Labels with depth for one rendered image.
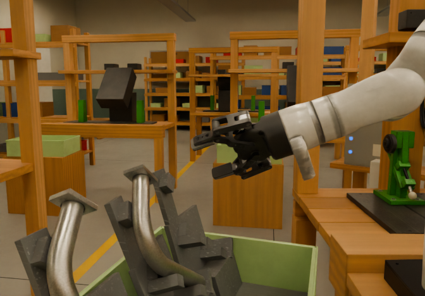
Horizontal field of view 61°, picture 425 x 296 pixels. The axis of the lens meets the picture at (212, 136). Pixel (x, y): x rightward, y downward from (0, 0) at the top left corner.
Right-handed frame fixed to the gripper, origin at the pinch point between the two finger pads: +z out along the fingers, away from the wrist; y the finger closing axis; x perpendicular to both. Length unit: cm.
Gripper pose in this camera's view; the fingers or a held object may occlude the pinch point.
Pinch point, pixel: (205, 159)
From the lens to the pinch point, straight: 61.7
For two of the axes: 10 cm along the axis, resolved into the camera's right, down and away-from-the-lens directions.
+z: -9.2, 3.2, 2.0
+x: 1.2, 7.4, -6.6
